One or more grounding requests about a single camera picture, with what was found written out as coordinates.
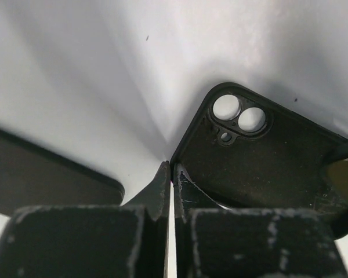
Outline black smartphone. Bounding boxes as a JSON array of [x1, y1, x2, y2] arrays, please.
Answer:
[[0, 129, 125, 215]]

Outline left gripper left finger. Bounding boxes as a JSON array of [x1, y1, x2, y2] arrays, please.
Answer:
[[0, 162, 170, 277]]

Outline black phone case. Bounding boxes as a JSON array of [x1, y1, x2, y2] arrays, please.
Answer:
[[169, 82, 348, 241]]

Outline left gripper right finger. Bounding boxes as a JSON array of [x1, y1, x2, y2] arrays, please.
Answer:
[[173, 164, 348, 277]]

